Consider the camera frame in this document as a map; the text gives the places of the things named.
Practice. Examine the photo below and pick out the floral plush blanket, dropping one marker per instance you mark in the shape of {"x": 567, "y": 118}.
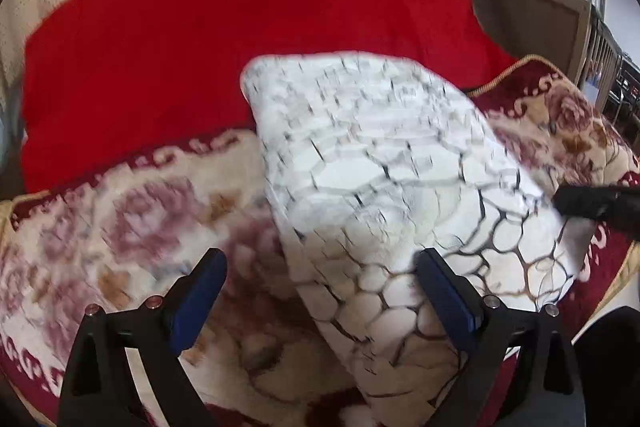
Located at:
{"x": 125, "y": 217}

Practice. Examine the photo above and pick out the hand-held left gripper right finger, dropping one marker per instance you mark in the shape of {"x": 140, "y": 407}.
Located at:
{"x": 445, "y": 302}

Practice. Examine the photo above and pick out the white crackle-pattern jacket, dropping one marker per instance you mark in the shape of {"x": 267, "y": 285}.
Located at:
{"x": 380, "y": 157}

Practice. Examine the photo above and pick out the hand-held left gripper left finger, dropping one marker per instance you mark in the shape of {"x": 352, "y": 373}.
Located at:
{"x": 197, "y": 297}

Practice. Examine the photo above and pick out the red quilt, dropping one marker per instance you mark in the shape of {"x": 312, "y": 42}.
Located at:
{"x": 225, "y": 32}

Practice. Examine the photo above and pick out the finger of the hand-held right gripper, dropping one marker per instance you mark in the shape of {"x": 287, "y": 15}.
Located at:
{"x": 595, "y": 204}

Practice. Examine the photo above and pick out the wooden chair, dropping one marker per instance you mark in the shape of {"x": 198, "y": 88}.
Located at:
{"x": 607, "y": 57}

